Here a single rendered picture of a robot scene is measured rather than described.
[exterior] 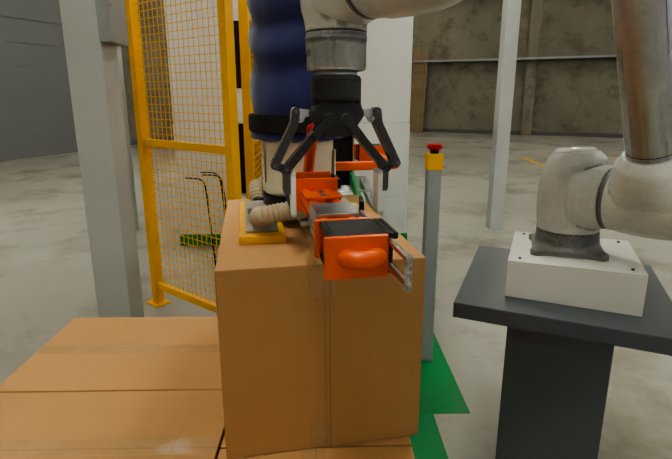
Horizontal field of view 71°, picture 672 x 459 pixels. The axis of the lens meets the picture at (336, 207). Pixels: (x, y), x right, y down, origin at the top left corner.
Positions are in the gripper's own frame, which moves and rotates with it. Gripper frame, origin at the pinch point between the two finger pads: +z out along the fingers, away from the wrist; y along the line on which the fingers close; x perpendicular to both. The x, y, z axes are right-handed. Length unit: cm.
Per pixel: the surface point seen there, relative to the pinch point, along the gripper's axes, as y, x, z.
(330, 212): 2.3, 8.0, -1.2
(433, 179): -67, -121, 19
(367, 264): 1.2, 24.4, 0.7
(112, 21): 67, -158, -48
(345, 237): 3.3, 22.6, -1.9
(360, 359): -7.0, -10.4, 33.9
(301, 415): 5.0, -10.5, 45.1
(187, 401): 30, -31, 53
